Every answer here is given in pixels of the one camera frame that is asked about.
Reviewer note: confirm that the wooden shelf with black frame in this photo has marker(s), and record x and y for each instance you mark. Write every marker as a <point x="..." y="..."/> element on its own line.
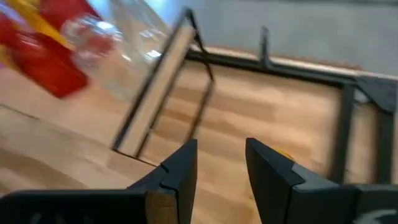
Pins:
<point x="93" y="115"/>

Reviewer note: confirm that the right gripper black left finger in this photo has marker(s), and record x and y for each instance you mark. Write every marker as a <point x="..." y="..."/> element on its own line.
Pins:
<point x="93" y="207"/>

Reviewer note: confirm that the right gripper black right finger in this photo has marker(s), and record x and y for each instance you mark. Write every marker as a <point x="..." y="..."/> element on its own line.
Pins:
<point x="311" y="205"/>

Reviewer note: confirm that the short clear ribbed vase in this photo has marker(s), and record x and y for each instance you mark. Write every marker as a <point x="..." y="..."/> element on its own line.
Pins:
<point x="102" y="71"/>

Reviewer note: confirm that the red ribbed bell-shaped vase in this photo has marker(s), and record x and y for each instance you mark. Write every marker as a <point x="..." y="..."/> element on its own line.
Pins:
<point x="46" y="62"/>

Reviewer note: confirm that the tall clear glass vase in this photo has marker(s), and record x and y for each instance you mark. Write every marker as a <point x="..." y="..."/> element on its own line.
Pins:
<point x="140" y="18"/>

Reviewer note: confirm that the yellow embossed glass vase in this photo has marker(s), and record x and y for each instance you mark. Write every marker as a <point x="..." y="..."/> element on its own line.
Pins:
<point x="37" y="23"/>

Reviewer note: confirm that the small amber bottle vase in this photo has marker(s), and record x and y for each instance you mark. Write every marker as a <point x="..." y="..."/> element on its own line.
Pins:
<point x="284" y="153"/>

